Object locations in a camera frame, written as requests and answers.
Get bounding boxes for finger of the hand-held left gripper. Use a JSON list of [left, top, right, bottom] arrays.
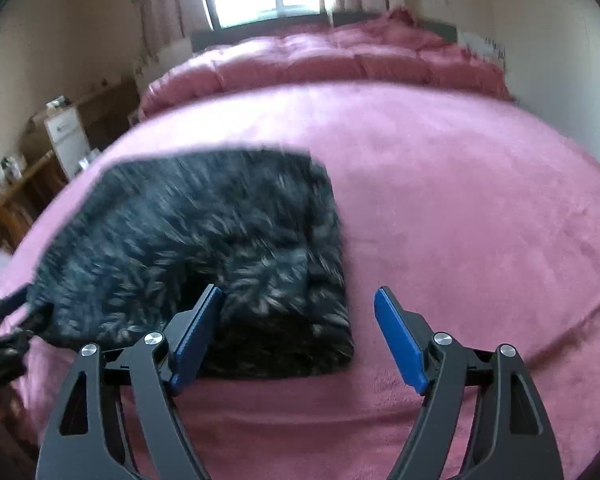
[[0, 287, 53, 343]]

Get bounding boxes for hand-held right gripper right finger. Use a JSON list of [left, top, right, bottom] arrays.
[[374, 286, 565, 480]]

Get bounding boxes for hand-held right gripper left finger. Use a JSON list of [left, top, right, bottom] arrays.
[[36, 284, 226, 480]]

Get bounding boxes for dark leaf-print pants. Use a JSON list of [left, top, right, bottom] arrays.
[[27, 146, 357, 382]]

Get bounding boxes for wooden desk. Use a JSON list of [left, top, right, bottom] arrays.
[[0, 152, 69, 257]]

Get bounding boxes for pink fleece blanket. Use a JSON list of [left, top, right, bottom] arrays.
[[0, 79, 600, 480]]

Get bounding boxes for white drawer cabinet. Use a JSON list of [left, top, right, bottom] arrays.
[[42, 102, 94, 182]]

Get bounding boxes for wooden shelf cabinet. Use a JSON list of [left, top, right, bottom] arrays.
[[74, 79, 142, 152]]

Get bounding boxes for pink quilted duvet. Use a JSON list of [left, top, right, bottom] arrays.
[[139, 7, 515, 122]]

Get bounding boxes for grey bed headboard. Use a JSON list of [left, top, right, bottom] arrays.
[[190, 10, 459, 54]]

